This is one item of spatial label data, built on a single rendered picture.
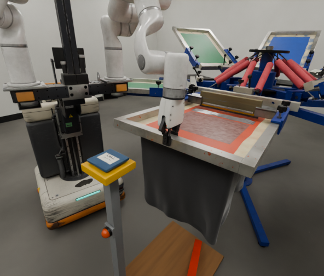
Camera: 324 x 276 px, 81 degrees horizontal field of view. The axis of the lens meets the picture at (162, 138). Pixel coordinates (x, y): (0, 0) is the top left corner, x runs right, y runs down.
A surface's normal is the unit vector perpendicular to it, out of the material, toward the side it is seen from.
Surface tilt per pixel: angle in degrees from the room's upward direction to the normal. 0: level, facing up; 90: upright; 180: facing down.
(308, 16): 90
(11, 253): 0
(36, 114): 90
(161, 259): 0
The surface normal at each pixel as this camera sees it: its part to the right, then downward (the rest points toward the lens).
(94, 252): 0.04, -0.90
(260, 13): -0.60, 0.33
